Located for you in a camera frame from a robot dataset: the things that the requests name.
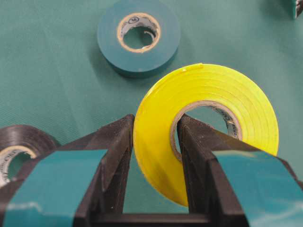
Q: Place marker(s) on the black tape roll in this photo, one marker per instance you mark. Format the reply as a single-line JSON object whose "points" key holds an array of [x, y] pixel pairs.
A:
{"points": [[19, 144]]}

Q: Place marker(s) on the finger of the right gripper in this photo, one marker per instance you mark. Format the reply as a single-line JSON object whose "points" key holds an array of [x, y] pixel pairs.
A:
{"points": [[297, 8]]}

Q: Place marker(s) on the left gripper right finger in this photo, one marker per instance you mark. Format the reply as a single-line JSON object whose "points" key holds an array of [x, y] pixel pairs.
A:
{"points": [[234, 183]]}

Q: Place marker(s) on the green tape roll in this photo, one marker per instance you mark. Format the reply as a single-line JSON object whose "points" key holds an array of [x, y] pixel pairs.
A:
{"points": [[139, 38]]}

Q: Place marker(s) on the yellow tape roll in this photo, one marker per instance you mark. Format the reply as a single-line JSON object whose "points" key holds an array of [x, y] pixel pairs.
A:
{"points": [[245, 108]]}

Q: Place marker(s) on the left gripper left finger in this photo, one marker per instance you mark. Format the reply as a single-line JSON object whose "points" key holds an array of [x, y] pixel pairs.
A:
{"points": [[70, 185]]}

